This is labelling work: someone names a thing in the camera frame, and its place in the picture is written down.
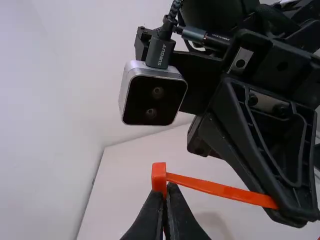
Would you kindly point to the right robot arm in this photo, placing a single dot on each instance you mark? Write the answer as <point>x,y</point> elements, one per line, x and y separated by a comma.
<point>215,12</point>

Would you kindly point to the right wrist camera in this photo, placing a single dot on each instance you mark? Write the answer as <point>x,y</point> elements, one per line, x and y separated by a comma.
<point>152,100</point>

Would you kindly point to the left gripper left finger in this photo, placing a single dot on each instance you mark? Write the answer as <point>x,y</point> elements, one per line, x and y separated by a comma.
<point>152,220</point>

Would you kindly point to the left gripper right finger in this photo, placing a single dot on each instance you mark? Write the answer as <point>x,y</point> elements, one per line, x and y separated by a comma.
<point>182,220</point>

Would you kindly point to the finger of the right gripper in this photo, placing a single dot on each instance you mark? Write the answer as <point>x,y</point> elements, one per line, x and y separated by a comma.
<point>215,135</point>
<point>306,155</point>

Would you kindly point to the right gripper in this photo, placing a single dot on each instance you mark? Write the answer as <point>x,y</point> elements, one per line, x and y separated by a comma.
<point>280,65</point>

